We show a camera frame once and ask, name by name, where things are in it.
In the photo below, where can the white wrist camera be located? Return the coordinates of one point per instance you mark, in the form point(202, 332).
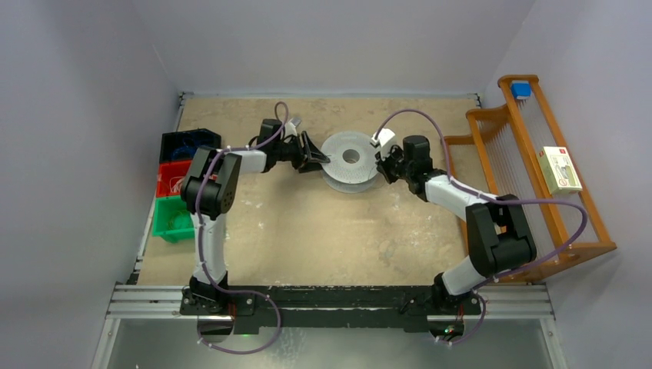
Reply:
point(290, 129)
point(382, 142)

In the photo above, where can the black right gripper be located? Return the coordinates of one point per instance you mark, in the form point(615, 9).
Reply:
point(385, 162)

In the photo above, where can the wooden rack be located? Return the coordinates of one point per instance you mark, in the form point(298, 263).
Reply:
point(507, 139)

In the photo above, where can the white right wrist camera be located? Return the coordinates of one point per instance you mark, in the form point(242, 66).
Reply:
point(382, 142)

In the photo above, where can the blue block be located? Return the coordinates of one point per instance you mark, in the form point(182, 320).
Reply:
point(521, 90)

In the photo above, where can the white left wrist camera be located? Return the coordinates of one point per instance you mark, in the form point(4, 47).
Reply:
point(290, 129)

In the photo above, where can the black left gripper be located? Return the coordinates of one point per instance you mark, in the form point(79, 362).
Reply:
point(314, 157)

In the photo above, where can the green bin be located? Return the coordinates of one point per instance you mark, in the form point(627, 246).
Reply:
point(171, 220)

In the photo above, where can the white cardboard box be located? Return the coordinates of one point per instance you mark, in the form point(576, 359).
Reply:
point(558, 170)

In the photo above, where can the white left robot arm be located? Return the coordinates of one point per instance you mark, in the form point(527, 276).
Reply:
point(209, 191)

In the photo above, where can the red bin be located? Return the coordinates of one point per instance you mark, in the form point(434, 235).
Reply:
point(170, 178)

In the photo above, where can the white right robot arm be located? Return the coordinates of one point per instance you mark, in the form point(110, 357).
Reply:
point(498, 235)

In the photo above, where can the white perforated spool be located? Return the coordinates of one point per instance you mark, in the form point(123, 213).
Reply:
point(352, 167)

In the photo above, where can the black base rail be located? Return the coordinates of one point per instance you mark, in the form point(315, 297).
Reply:
point(413, 309)

